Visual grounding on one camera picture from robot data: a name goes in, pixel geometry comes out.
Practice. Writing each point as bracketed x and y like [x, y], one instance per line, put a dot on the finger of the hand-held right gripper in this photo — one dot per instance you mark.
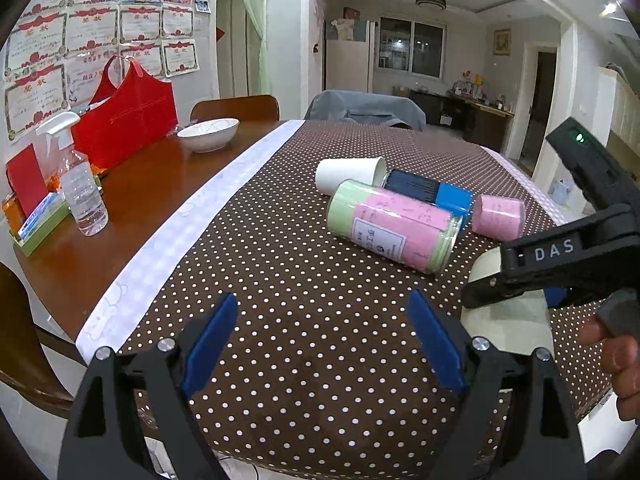
[590, 260]

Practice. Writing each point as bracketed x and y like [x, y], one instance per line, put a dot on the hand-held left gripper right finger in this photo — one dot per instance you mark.
[434, 345]

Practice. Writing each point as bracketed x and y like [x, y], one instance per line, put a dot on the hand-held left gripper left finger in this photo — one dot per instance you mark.
[212, 337]

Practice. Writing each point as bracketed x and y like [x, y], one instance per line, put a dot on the cream paper cup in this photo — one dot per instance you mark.
[505, 322]

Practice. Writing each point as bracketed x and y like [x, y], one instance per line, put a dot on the small pink cup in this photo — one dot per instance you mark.
[497, 216]

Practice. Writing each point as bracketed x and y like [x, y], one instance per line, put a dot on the white paper cup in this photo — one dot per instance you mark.
[345, 175]

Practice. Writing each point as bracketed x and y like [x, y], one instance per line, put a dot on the person's right hand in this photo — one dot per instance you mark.
[625, 370]

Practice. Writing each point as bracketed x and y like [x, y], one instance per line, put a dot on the brown polka dot tablecloth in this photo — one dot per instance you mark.
[300, 280]

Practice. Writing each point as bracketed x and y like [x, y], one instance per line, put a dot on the green and pink canister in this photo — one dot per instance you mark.
[395, 222]

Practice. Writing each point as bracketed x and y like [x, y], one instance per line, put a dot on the dark wooden sideboard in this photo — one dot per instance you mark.
[465, 115]

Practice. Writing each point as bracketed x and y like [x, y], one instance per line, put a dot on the dark blue canister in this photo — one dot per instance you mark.
[425, 192]

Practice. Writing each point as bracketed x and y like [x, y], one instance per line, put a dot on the wooden chair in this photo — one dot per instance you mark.
[235, 107]
[25, 350]

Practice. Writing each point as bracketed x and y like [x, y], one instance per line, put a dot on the clear spray bottle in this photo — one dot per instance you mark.
[85, 195]

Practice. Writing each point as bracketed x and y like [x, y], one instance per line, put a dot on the green tray box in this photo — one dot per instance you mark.
[42, 232]

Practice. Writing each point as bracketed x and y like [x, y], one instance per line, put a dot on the white ceramic bowl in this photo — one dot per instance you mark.
[207, 135]

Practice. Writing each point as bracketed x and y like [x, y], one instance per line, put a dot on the window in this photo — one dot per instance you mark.
[411, 47]

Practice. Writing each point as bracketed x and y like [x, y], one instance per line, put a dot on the grey covered chair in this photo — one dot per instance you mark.
[365, 107]

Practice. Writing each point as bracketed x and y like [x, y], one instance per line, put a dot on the red bag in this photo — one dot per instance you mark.
[125, 110]

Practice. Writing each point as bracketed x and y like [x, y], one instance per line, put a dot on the red envelope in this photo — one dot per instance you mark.
[27, 175]

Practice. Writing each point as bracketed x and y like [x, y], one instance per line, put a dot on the white refrigerator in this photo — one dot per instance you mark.
[347, 57]

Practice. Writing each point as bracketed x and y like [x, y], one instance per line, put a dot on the light green curtain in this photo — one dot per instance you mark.
[250, 20]

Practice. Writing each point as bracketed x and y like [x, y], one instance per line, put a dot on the framed wall picture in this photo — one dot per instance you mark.
[502, 41]

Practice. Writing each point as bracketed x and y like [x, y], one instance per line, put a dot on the wall of award certificates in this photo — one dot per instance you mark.
[90, 40]

